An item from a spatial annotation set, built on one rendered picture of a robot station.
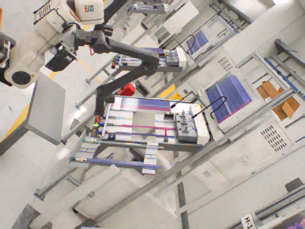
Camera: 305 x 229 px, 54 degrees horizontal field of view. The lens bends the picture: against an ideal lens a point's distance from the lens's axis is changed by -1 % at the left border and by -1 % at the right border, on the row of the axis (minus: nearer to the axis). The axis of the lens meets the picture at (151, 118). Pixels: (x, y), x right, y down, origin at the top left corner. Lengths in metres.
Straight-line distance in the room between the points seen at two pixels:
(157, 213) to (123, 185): 0.41
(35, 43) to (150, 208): 1.52
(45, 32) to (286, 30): 4.36
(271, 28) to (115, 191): 3.91
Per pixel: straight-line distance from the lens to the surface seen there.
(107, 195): 2.46
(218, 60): 3.47
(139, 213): 2.58
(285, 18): 5.46
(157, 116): 2.45
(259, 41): 5.41
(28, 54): 1.85
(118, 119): 2.37
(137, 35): 6.66
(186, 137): 2.15
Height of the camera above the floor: 1.74
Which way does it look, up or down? 19 degrees down
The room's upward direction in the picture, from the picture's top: 53 degrees clockwise
